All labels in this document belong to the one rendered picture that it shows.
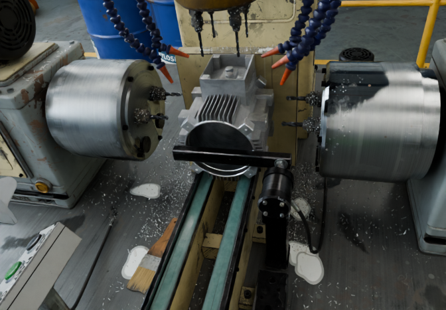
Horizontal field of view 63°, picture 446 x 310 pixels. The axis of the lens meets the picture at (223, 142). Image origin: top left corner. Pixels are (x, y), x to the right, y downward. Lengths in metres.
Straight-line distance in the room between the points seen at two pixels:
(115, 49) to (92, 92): 1.95
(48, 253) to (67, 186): 0.44
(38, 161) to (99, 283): 0.34
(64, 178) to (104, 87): 0.31
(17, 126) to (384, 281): 0.87
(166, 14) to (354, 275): 1.84
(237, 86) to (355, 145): 0.26
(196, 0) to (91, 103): 0.33
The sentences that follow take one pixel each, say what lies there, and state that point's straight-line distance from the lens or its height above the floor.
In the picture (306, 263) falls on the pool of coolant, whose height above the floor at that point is 0.80.
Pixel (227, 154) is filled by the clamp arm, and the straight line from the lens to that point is 0.75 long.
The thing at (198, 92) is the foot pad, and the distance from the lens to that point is 0.88.
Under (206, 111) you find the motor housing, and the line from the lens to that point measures 0.77.
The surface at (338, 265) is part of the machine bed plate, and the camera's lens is 0.86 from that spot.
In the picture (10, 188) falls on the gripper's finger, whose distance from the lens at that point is 0.65.
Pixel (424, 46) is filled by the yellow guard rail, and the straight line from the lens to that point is 3.13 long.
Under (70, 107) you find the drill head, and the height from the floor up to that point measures 1.11.
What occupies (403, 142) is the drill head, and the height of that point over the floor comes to 1.08.
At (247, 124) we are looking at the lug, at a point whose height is 1.09.
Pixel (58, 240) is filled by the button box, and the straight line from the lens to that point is 0.64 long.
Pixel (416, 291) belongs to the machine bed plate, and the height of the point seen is 0.80.
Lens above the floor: 1.52
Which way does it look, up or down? 39 degrees down
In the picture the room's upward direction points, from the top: 8 degrees counter-clockwise
